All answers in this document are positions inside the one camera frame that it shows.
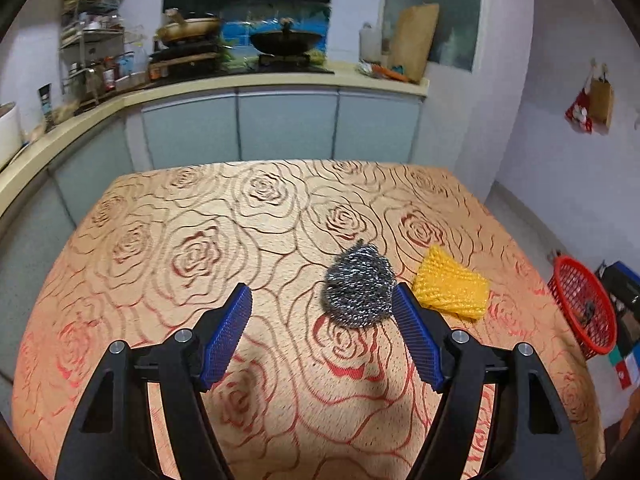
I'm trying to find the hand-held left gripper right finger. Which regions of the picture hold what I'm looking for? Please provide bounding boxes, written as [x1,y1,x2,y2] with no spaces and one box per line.
[391,282,586,480]

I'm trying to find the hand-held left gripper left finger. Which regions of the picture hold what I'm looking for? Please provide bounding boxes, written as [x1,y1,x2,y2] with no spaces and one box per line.
[55,282,253,480]

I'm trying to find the steel wool scrubber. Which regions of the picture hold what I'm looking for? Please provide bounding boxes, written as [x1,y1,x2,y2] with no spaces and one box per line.
[320,244,397,328]

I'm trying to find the red plastic mesh basket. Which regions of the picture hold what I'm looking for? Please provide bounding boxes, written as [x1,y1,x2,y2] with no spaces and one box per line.
[547,255,618,361]

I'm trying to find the yellow foam net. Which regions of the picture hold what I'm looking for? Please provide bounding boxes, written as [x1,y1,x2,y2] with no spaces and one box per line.
[411,244,491,321]

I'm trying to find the grey lower kitchen cabinets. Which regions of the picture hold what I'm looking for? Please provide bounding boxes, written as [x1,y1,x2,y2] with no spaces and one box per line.
[0,87,426,386]

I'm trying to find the beige kitchen countertop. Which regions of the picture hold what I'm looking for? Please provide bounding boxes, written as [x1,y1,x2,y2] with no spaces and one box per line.
[0,62,430,221]

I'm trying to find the orange kitchen utensil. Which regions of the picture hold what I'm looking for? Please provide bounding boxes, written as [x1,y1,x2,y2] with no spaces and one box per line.
[357,60,418,83]

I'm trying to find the black gas hob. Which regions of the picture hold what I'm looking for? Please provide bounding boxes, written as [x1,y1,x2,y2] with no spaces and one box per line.
[147,52,335,78]

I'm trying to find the red hanging cloth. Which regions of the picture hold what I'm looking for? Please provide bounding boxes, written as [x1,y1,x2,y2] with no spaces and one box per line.
[565,87,596,133]

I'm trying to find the black portable stove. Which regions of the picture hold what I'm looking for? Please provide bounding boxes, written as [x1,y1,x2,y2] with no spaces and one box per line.
[148,42,223,68]

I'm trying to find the clear plastic container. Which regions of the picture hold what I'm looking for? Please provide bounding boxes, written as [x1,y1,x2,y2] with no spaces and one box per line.
[117,50,150,83]

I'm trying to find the black packet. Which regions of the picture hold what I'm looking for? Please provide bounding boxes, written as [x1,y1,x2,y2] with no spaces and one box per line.
[39,83,56,128]

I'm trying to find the wooden cutting board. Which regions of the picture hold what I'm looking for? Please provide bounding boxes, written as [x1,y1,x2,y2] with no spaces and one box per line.
[387,2,441,83]

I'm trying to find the white plastic bottle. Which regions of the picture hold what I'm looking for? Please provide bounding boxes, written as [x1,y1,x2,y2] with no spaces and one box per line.
[359,22,383,63]

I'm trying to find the brown paper bag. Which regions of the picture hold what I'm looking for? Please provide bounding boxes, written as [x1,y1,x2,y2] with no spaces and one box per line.
[590,75,615,128]

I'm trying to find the white rice cooker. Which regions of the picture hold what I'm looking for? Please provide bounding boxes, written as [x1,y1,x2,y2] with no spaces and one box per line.
[0,101,23,158]

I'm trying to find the black wok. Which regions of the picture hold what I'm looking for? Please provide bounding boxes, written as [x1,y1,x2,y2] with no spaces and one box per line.
[249,22,326,57]

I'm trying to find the golden pan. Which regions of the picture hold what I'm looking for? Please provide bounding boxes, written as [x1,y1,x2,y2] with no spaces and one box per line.
[155,9,223,43]

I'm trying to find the metal spice rack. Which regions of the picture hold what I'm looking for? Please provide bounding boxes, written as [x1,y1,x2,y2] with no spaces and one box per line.
[60,0,126,96]

